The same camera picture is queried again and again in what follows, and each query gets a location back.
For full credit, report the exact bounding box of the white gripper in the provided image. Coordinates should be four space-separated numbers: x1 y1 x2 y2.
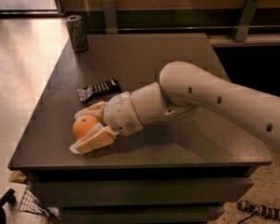
70 91 143 154

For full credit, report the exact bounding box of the orange fruit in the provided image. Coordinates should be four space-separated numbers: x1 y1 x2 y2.
73 115 99 140

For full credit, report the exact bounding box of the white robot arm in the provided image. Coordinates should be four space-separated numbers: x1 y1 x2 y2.
70 61 280 154

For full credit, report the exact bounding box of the green soda can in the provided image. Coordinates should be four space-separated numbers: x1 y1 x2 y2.
66 15 89 52

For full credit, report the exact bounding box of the black snack bar wrapper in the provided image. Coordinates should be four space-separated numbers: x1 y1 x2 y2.
77 78 121 103

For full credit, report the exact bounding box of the grey drawer cabinet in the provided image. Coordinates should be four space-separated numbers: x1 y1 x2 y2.
9 34 271 224

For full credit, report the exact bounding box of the yellow scrap on floor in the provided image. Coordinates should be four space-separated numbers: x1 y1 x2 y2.
8 171 27 184

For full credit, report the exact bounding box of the black object bottom left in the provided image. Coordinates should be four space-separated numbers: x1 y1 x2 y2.
0 189 16 224

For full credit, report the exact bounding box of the power strip on floor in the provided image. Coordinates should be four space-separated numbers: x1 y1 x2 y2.
237 200 280 224

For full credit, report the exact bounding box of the wire mesh basket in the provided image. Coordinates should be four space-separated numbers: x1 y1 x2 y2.
19 186 61 219

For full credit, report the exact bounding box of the left metal bracket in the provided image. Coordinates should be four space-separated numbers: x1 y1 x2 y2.
103 0 118 34

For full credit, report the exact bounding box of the metal bracket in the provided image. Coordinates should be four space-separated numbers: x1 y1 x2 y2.
103 0 118 34
231 0 260 42

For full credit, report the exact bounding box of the right metal bracket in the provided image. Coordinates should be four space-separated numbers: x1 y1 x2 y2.
231 0 260 42

